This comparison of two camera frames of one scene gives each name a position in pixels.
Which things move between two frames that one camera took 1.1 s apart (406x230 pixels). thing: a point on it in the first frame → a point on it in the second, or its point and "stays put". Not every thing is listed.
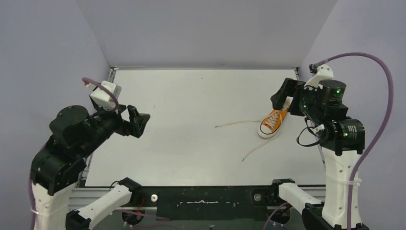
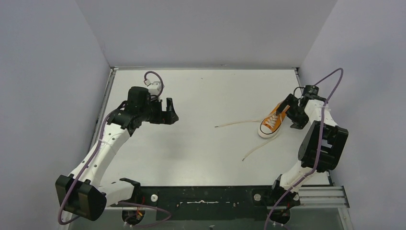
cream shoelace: (270, 122) stays put
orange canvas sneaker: (272, 123) stays put
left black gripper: (127, 121) → (163, 112)
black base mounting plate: (208, 202) stays put
